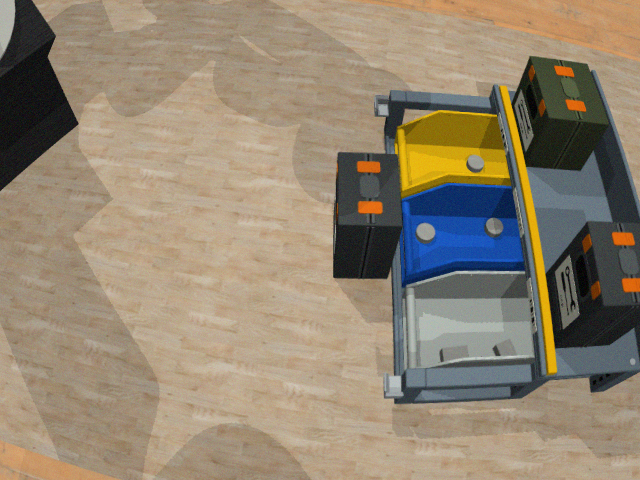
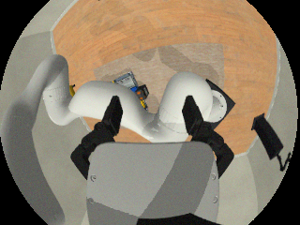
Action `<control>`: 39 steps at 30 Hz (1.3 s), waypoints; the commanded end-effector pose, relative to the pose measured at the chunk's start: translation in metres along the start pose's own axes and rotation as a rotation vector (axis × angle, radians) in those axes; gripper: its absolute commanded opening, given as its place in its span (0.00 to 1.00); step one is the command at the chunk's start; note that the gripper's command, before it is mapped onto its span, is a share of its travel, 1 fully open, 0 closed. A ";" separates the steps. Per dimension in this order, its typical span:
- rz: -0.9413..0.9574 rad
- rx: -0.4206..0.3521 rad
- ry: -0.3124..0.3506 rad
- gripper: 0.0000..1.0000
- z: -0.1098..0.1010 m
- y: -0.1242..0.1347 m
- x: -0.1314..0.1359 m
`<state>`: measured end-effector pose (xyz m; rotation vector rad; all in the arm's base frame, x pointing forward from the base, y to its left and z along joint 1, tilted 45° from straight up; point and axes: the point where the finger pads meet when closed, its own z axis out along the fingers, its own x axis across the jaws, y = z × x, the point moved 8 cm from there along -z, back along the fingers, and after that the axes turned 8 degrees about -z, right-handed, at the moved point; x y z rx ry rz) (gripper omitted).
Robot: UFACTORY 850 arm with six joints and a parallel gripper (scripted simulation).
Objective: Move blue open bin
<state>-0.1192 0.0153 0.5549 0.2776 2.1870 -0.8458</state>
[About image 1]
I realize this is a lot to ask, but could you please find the blue bin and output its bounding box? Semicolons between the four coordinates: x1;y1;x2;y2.
400;183;525;288

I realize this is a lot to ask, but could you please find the grey metal disc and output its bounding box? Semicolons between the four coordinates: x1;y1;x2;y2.
415;223;435;244
466;155;484;173
484;218;503;238

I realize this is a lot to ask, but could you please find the grey open bin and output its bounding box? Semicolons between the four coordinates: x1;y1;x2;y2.
402;271;535;371

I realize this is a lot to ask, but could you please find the yellow flat bar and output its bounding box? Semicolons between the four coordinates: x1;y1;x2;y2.
499;86;557;375

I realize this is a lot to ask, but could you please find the yellow open bin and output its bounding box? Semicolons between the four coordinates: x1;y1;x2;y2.
394;110;511;201

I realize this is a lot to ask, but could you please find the grey metal shelf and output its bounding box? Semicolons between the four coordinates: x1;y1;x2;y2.
374;70;640;404

